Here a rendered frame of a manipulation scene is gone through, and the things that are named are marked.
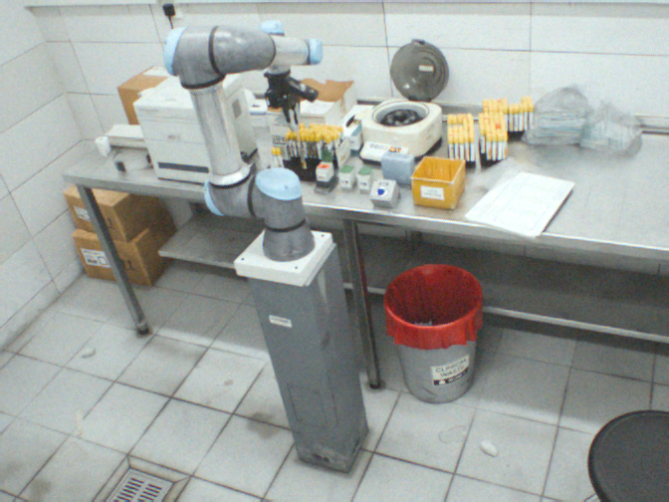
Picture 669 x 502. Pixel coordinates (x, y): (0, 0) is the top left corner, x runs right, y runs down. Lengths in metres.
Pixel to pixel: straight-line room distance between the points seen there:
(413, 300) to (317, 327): 0.71
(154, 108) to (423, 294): 1.18
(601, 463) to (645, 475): 0.10
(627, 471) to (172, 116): 1.71
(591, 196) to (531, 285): 0.69
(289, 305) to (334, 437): 0.59
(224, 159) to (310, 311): 0.49
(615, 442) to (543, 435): 0.84
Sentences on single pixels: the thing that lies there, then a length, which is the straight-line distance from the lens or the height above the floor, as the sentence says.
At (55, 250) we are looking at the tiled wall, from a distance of 3.71.
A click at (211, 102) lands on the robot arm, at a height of 1.38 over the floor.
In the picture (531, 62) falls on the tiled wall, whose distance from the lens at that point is 2.50.
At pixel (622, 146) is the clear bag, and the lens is 2.37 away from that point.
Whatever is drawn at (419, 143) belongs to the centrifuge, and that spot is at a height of 0.94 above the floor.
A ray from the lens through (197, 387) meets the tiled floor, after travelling 2.94.
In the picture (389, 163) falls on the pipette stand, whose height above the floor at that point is 0.95.
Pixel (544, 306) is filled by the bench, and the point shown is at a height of 0.27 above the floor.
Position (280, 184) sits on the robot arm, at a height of 1.14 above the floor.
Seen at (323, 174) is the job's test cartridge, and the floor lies 0.93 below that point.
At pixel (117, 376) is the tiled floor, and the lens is 3.14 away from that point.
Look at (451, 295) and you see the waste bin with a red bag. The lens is 2.62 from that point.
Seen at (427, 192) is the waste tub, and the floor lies 0.93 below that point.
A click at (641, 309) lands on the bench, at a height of 0.27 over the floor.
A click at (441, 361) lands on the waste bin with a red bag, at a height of 0.26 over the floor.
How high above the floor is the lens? 2.05
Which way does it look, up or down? 37 degrees down
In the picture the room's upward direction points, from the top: 9 degrees counter-clockwise
